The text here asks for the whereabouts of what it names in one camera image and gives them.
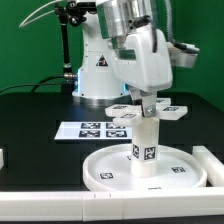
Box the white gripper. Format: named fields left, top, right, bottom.
left=109, top=26, right=173, bottom=118

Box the white cross-shaped table base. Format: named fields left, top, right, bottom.
left=105, top=98, right=188, bottom=127

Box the white round table top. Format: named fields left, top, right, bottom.
left=83, top=144, right=207, bottom=191

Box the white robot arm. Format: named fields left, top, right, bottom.
left=73, top=0, right=172, bottom=117

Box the white marker tag sheet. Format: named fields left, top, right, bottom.
left=55, top=122, right=132, bottom=140

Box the white right fence bar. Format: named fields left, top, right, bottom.
left=193, top=146, right=224, bottom=187

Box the white fence bar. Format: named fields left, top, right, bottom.
left=0, top=187, right=224, bottom=221
left=193, top=146, right=224, bottom=187

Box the white front fence bar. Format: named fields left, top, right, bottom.
left=0, top=187, right=224, bottom=221

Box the white left fence piece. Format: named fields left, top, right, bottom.
left=0, top=149, right=4, bottom=170

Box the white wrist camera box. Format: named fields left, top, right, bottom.
left=167, top=42, right=200, bottom=68

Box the black cable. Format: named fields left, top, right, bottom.
left=0, top=74, right=68, bottom=95

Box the black camera stand pole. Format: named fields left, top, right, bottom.
left=55, top=0, right=86, bottom=95

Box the white cable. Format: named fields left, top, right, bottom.
left=18, top=0, right=69, bottom=29

